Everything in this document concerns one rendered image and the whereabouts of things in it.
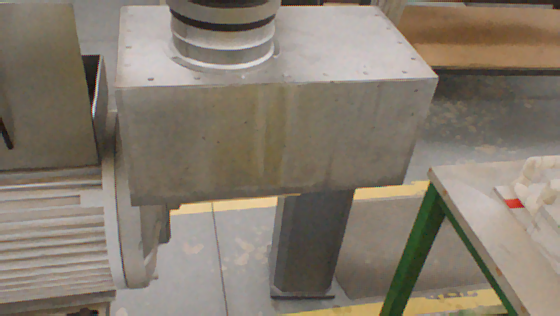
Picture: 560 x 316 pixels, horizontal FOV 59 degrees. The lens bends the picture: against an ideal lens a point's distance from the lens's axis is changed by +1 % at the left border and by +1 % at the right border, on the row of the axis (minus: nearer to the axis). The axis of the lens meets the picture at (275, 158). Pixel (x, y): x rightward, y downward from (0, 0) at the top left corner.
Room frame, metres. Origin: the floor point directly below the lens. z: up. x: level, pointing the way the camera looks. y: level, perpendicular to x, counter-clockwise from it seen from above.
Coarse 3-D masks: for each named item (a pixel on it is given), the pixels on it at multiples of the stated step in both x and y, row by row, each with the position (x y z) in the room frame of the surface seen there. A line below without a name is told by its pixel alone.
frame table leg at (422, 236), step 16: (432, 192) 1.00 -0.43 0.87; (432, 208) 0.98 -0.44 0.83; (416, 224) 1.02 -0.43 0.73; (432, 224) 0.99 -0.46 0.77; (416, 240) 0.99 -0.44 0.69; (432, 240) 0.99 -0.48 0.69; (416, 256) 0.98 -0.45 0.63; (400, 272) 1.01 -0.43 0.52; (416, 272) 0.99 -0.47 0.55; (400, 288) 0.98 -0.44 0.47; (384, 304) 1.02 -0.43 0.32; (400, 304) 0.99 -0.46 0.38
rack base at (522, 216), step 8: (536, 184) 1.00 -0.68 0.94; (544, 184) 1.00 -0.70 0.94; (496, 192) 0.96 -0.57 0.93; (504, 192) 0.95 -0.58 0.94; (536, 192) 0.97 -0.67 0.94; (520, 208) 0.90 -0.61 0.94; (520, 216) 0.87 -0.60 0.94; (528, 216) 0.88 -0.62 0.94; (520, 224) 0.85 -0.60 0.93; (528, 224) 0.85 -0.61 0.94
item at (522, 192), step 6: (510, 186) 0.96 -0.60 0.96; (516, 186) 0.95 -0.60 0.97; (522, 186) 0.94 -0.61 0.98; (516, 192) 0.93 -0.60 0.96; (522, 192) 0.92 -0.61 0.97; (528, 192) 0.92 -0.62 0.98; (522, 198) 0.91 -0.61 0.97; (528, 198) 0.90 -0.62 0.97; (534, 198) 0.90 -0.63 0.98; (528, 204) 0.89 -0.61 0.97; (534, 204) 0.88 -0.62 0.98; (528, 210) 0.88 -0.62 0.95; (534, 210) 0.87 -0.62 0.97
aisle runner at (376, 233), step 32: (352, 224) 1.69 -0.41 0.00; (384, 224) 1.71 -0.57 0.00; (448, 224) 1.76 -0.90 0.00; (352, 256) 1.48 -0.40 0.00; (384, 256) 1.51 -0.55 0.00; (448, 256) 1.55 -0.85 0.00; (352, 288) 1.31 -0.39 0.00; (384, 288) 1.33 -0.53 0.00; (416, 288) 1.35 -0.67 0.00; (448, 288) 1.37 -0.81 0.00
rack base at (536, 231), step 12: (552, 204) 0.84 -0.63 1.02; (540, 216) 0.82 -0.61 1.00; (552, 216) 0.80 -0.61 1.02; (528, 228) 0.83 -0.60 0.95; (540, 228) 0.80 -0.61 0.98; (552, 228) 0.78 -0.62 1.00; (540, 240) 0.79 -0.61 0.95; (552, 240) 0.77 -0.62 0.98; (540, 252) 0.77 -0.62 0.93; (552, 252) 0.75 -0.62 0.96; (552, 264) 0.74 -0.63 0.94
